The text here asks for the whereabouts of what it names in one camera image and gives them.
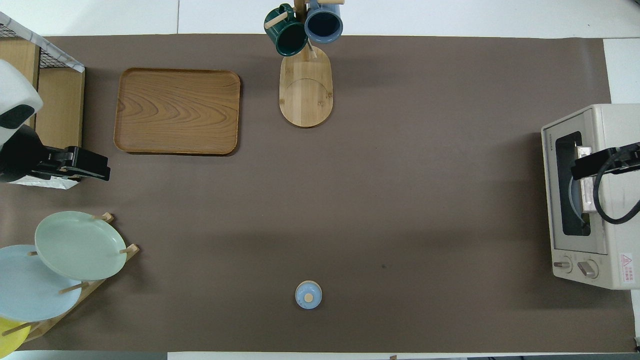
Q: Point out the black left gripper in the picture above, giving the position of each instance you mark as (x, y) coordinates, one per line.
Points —
(22, 157)

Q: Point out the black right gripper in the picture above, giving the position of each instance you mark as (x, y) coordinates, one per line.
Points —
(627, 156)

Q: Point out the light blue serving plate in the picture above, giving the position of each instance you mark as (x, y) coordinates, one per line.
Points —
(575, 200)

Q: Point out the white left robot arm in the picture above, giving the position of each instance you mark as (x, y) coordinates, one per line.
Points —
(15, 90)

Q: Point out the beige toaster oven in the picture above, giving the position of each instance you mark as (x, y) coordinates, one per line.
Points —
(617, 125)

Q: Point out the round oven knob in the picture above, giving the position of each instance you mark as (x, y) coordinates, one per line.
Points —
(588, 269)
(563, 264)

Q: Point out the pale green plate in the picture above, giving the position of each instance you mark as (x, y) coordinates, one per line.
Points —
(80, 245)

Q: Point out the rectangular wooden tray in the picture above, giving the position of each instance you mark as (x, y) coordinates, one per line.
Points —
(177, 111)

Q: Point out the wooden dish rack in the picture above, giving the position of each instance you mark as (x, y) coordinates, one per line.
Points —
(87, 287)

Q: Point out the light blue racked plate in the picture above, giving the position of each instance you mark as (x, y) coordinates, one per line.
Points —
(27, 290)

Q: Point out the yellow plate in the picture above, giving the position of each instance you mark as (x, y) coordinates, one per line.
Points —
(10, 340)

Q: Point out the brown table mat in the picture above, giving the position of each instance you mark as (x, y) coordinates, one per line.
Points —
(400, 200)

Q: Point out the wooden mug tree stand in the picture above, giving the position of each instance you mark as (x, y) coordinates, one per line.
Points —
(306, 95)

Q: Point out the dark green mug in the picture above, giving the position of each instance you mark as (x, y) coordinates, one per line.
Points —
(289, 37)

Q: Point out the blue mug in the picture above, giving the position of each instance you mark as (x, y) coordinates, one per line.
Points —
(323, 22)

